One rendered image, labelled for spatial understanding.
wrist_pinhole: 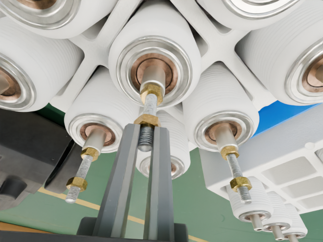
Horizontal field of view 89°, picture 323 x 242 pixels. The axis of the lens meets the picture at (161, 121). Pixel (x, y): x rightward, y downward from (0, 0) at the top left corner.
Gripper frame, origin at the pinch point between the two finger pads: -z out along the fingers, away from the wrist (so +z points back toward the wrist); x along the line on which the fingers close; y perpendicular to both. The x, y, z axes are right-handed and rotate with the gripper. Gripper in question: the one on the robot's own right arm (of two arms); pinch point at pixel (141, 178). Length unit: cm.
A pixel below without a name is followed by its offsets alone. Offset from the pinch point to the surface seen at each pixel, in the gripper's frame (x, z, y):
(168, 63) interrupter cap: -1.2, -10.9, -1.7
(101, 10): 5.5, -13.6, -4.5
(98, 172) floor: 20, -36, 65
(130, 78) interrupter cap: 2.2, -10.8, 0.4
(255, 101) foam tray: -16.9, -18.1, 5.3
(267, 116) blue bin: -29.1, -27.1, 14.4
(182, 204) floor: -27, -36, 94
